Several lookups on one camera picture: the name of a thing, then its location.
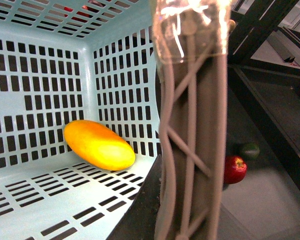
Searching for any green avocado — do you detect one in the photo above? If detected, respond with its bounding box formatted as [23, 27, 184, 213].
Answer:
[238, 142, 260, 160]

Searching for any red apple near front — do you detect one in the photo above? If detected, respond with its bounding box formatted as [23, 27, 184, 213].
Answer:
[223, 155, 248, 185]

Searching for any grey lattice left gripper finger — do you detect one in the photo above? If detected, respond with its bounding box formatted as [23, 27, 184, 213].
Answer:
[151, 0, 231, 240]

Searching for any yellow mango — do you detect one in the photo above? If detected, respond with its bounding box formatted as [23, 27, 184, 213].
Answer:
[63, 120, 136, 171]

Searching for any light blue plastic basket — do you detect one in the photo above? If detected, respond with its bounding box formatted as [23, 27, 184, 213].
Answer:
[0, 0, 161, 240]

